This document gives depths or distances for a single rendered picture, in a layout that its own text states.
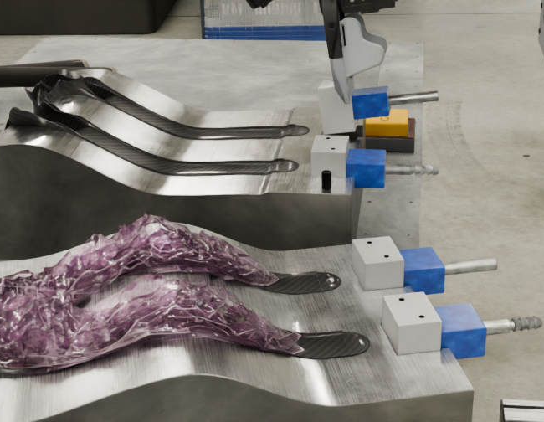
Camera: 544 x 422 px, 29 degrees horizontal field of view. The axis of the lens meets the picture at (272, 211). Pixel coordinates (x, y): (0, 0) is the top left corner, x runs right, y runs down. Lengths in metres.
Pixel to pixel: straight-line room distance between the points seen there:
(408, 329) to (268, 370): 0.12
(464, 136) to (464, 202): 0.57
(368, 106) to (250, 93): 0.48
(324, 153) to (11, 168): 0.32
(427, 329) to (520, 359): 1.63
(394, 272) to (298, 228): 0.16
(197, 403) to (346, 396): 0.11
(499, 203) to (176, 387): 2.53
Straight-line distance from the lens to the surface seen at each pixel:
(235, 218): 1.07
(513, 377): 2.41
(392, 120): 1.40
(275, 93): 1.64
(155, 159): 1.16
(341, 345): 0.87
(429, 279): 0.96
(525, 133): 3.80
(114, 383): 0.77
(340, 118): 1.18
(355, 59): 1.16
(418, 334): 0.85
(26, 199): 1.13
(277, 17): 4.32
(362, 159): 1.10
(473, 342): 0.87
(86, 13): 5.16
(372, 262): 0.93
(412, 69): 1.75
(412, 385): 0.82
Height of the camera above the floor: 1.31
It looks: 25 degrees down
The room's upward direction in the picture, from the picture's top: 2 degrees counter-clockwise
